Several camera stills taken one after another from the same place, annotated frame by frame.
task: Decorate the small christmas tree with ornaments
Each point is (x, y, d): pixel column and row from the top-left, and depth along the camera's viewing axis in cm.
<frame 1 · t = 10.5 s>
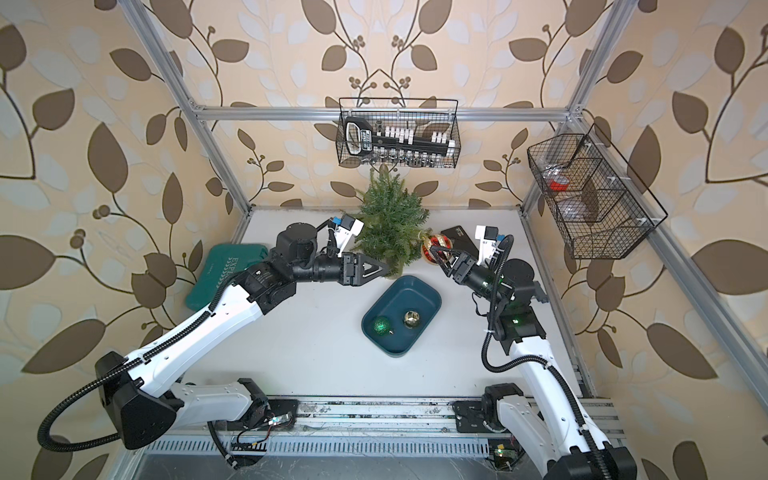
left hand: (377, 264, 64), fingers open
right hand: (433, 252, 69), fingers open
small green christmas tree: (391, 223, 74), point 33 cm above the table
teal plastic tray: (400, 316, 93), on the table
green glitter bauble ornament: (381, 326, 87), point 5 cm above the table
green plastic tool case: (222, 262, 101), point 4 cm above the table
black flat box yellow label: (467, 240, 110), point 3 cm above the table

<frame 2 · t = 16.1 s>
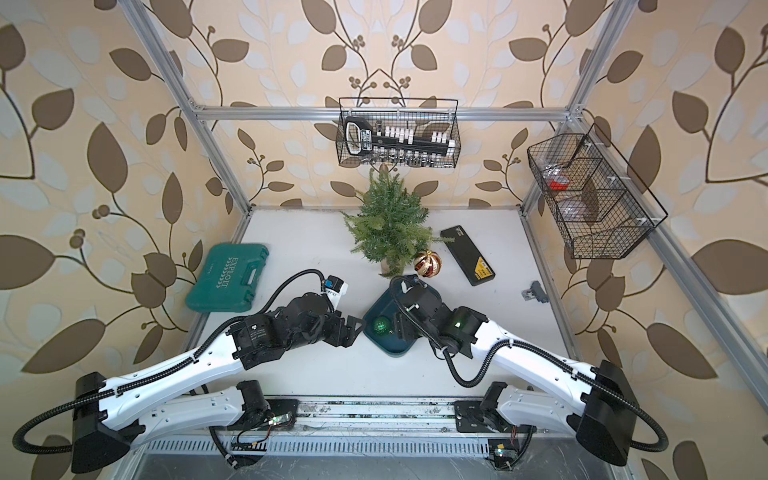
left hand: (351, 317, 73), fingers open
right hand: (403, 319, 78), fingers open
red gold striped ornament: (428, 264, 77), point 24 cm above the table
the other named things where they were.

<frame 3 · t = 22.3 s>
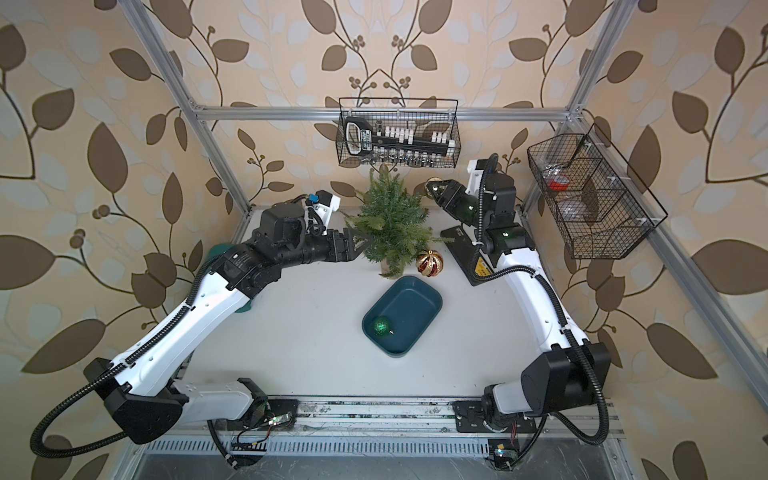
left hand: (357, 235, 65), fingers open
right hand: (430, 188, 73), fingers open
the named things where they were.

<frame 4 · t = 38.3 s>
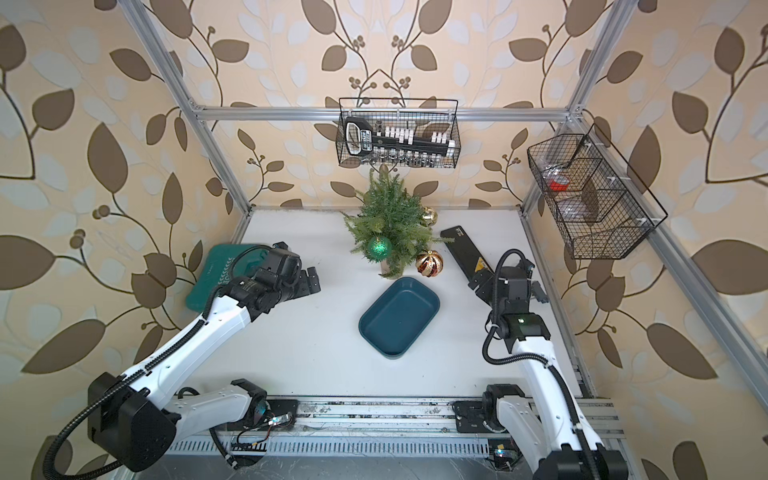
left hand: (299, 278, 82), fingers open
right hand: (487, 282, 82), fingers open
green glitter bauble ornament: (379, 249, 71), point 32 cm above the table
the other named things where they were.

